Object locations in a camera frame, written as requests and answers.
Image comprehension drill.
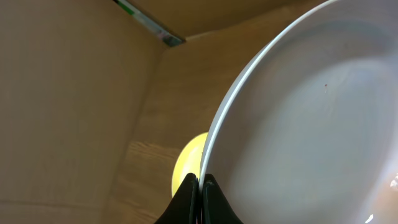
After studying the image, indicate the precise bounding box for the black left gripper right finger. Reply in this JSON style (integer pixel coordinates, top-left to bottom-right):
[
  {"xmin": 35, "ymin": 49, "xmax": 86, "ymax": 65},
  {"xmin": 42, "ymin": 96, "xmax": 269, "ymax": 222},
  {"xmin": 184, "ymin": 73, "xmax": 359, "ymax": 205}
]
[{"xmin": 201, "ymin": 174, "xmax": 243, "ymax": 224}]

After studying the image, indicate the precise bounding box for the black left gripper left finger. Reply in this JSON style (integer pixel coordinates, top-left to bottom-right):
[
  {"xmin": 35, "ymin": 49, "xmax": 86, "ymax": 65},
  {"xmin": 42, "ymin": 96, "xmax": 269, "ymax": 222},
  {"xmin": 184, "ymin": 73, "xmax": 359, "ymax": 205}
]
[{"xmin": 155, "ymin": 173, "xmax": 198, "ymax": 224}]

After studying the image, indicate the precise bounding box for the white plate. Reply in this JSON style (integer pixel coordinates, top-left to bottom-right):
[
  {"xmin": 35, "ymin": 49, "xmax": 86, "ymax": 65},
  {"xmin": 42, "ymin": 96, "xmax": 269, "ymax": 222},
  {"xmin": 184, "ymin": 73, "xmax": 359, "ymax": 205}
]
[{"xmin": 200, "ymin": 0, "xmax": 397, "ymax": 223}]

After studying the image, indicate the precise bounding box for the yellow plate with sauce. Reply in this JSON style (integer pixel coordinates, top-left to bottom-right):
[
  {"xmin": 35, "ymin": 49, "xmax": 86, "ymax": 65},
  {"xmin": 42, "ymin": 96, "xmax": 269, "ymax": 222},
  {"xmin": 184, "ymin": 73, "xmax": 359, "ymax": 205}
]
[{"xmin": 171, "ymin": 133, "xmax": 208, "ymax": 197}]

